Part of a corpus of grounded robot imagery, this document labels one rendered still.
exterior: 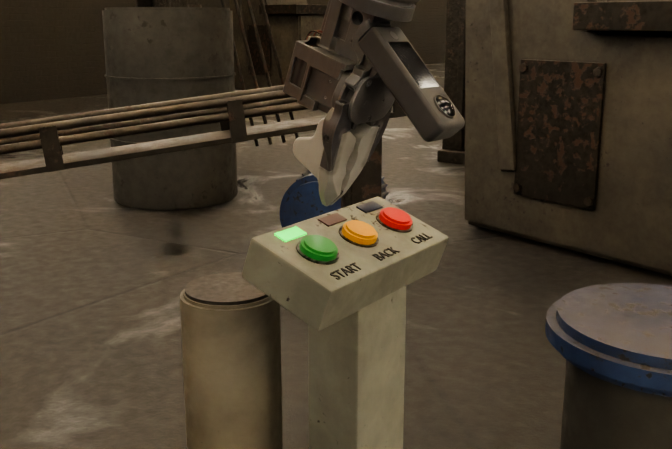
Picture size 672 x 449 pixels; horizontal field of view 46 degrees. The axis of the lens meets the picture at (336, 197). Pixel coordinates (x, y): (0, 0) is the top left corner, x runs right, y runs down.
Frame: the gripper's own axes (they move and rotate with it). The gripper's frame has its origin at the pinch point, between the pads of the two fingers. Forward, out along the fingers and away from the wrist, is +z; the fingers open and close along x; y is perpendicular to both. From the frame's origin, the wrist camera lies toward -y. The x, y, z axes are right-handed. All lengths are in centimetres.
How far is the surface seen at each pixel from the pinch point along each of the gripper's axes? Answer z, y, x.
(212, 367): 26.2, 7.7, 2.3
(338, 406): 23.4, -7.0, -2.3
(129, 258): 121, 139, -110
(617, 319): 16, -23, -43
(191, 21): 56, 199, -178
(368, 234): 5.5, -1.2, -7.0
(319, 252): 5.6, -1.0, 1.5
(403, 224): 5.8, -1.5, -14.1
